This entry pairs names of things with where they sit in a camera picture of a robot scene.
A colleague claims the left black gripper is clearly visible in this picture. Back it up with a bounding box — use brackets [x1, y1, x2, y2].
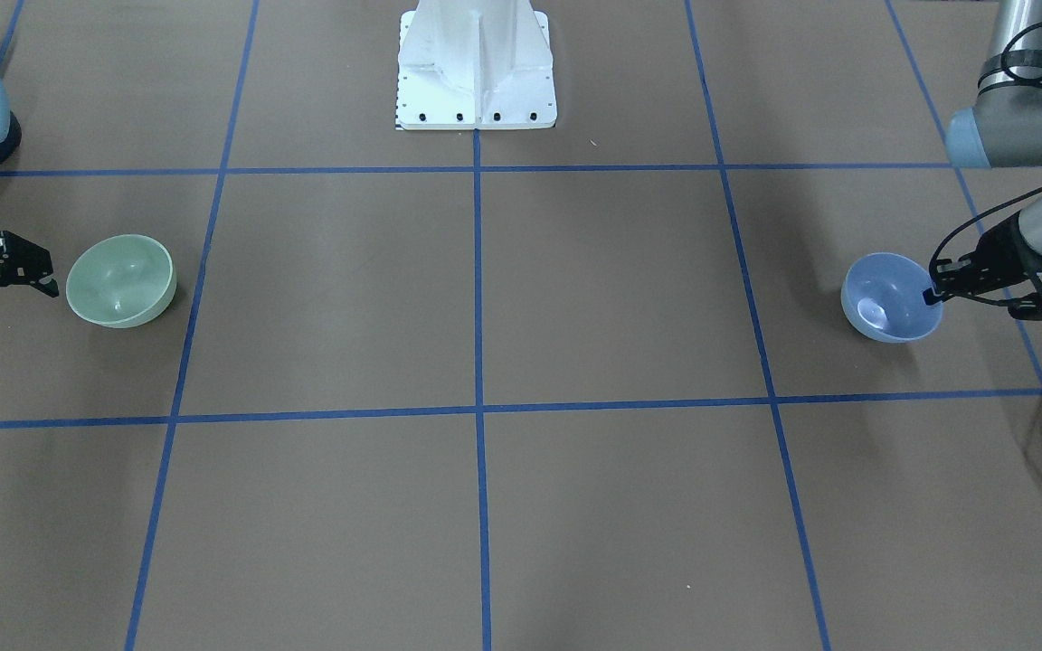
[923, 217, 1042, 321]

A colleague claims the blue bowl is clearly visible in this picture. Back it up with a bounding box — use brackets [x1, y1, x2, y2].
[840, 252, 943, 344]

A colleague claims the green bowl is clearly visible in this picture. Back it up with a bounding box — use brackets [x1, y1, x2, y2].
[65, 233, 178, 329]

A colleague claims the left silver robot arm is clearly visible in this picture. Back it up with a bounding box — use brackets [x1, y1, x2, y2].
[924, 1, 1042, 321]

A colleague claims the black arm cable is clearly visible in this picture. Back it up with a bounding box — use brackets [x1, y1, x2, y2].
[931, 18, 1042, 308]

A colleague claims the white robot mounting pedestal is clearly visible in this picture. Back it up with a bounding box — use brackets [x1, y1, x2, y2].
[394, 1, 559, 131]

